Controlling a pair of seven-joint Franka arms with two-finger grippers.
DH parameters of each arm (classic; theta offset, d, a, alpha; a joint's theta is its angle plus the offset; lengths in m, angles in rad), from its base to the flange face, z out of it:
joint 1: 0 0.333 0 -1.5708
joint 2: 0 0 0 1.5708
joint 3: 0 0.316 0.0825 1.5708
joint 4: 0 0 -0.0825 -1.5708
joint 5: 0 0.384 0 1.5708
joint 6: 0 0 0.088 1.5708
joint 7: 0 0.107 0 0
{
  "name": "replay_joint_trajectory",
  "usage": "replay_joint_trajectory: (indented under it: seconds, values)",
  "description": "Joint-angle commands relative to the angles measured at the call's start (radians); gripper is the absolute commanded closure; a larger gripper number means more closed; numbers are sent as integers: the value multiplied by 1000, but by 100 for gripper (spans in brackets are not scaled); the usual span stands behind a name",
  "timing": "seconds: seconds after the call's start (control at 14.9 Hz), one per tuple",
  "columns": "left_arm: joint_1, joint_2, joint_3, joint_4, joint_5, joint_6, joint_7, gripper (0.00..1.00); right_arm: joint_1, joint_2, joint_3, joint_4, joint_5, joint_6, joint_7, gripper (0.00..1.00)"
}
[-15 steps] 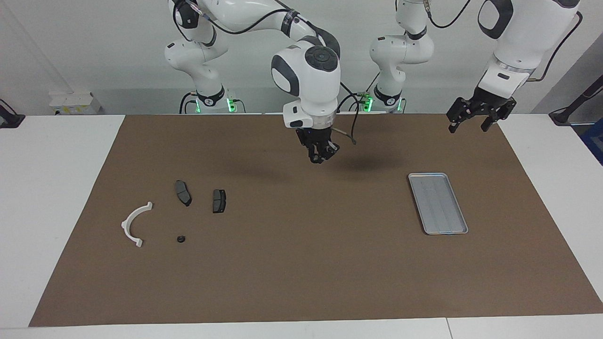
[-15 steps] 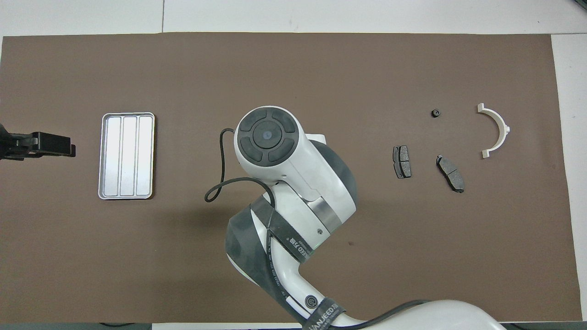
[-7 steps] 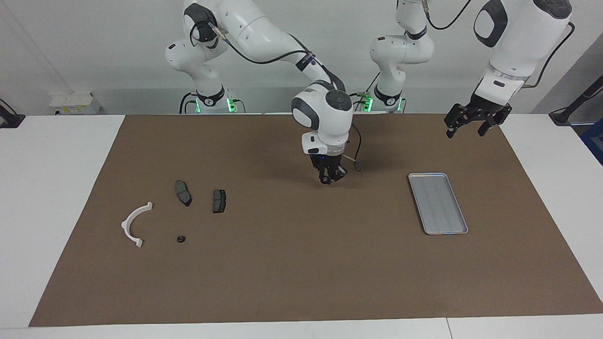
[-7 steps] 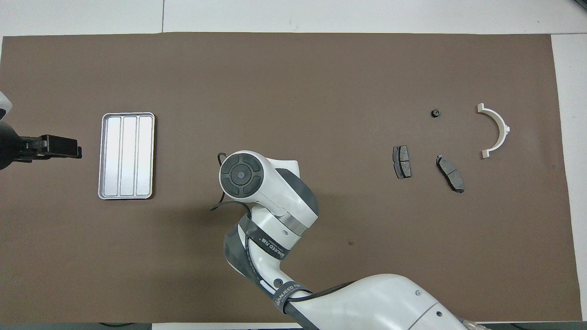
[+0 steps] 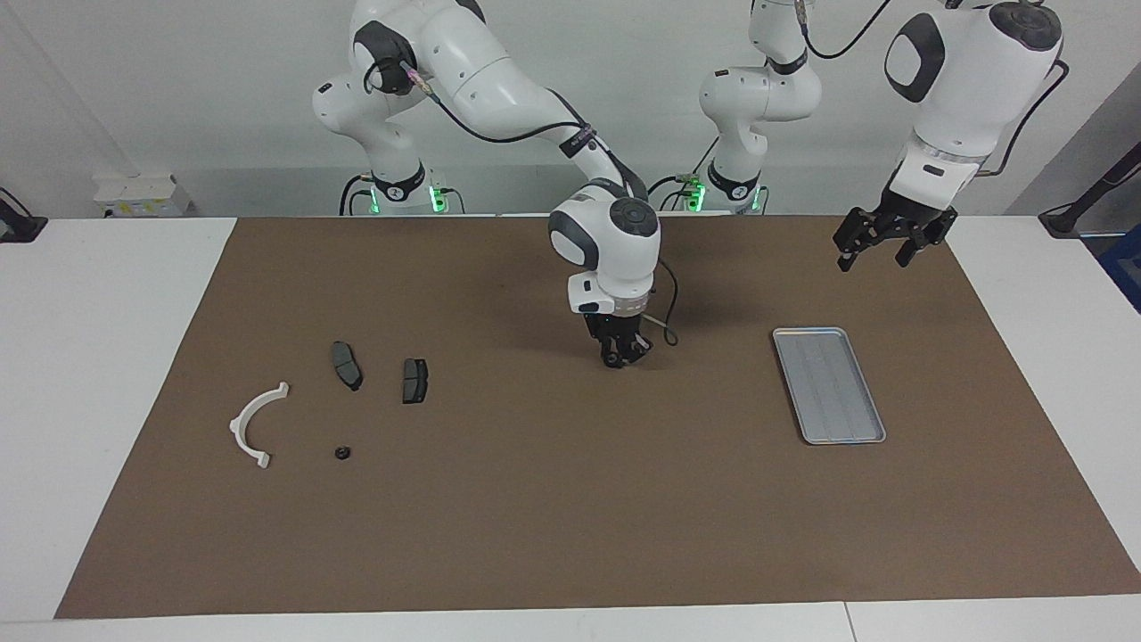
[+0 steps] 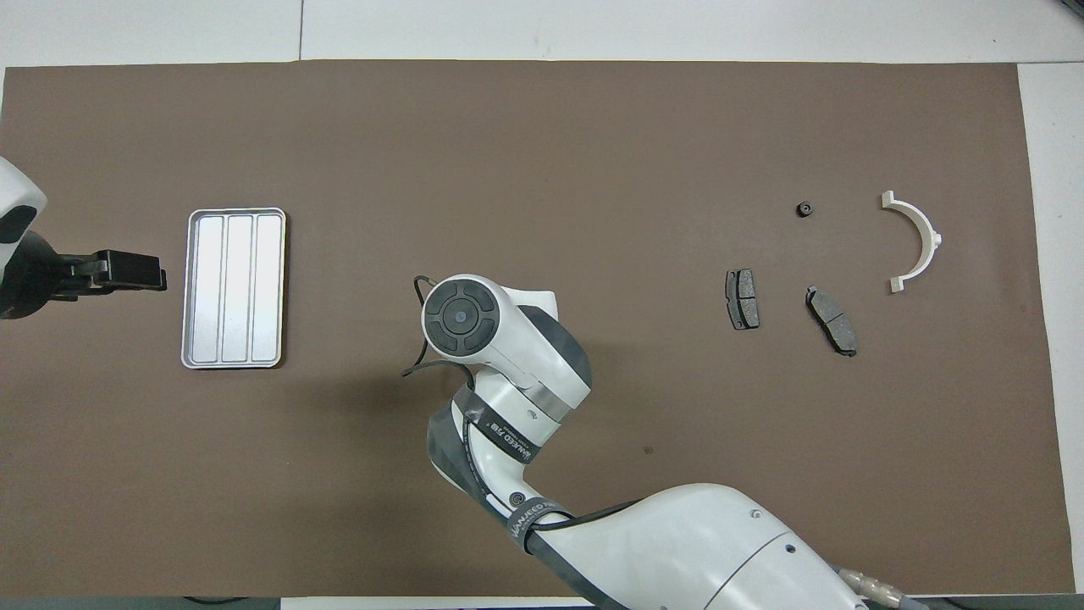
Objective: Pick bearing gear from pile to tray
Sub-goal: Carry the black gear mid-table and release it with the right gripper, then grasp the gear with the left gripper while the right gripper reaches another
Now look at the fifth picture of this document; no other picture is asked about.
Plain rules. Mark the blue bin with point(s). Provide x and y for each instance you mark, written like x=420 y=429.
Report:
x=1125 y=267

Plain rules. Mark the black clamp mount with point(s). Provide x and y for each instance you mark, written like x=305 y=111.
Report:
x=18 y=223

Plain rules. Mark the white wall box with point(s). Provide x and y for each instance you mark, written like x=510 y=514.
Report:
x=141 y=196

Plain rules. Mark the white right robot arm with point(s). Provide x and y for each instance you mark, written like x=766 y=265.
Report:
x=499 y=80

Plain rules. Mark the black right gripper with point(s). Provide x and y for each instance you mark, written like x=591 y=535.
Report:
x=617 y=328

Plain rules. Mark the white curved plastic bracket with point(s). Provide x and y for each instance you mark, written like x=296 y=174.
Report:
x=242 y=428

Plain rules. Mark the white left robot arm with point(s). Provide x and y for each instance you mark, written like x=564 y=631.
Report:
x=963 y=80

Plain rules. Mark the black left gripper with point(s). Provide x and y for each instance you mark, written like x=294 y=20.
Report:
x=896 y=223

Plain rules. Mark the short dark brake pad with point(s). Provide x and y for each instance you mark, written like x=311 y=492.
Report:
x=414 y=381

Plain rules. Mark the brown table mat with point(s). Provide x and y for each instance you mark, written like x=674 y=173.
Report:
x=570 y=499

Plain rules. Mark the silver metal tray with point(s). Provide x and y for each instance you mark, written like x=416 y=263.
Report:
x=829 y=385

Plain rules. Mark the long dark brake pad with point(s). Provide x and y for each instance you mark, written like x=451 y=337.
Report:
x=347 y=366

